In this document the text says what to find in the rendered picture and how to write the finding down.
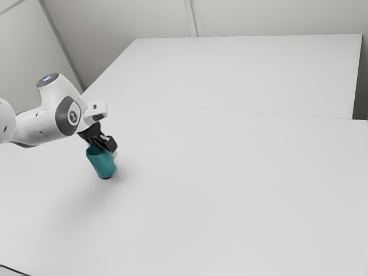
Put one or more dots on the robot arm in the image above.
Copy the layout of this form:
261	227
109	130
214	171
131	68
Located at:
46	120

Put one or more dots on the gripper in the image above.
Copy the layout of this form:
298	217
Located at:
97	137

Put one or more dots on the teal faceted mug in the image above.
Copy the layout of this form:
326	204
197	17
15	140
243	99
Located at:
104	164

